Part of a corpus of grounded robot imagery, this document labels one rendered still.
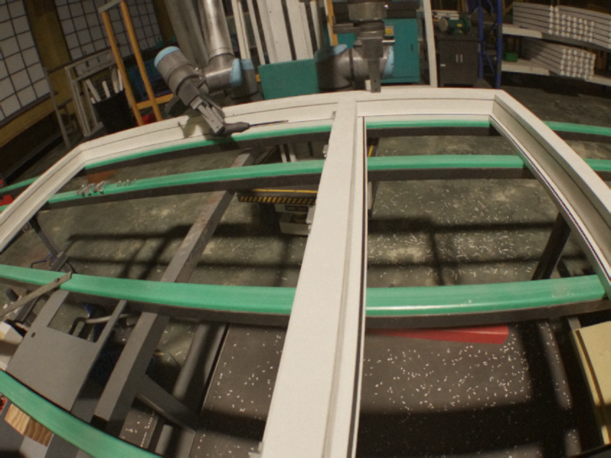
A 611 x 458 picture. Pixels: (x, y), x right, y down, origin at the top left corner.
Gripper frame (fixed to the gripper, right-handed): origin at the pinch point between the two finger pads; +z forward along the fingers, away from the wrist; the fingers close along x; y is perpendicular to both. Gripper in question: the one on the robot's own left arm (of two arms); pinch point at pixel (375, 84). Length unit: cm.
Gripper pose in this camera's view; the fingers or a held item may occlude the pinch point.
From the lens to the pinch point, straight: 85.8
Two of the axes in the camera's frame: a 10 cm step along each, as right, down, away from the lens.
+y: 9.8, -0.3, -2.2
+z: 1.6, 7.6, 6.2
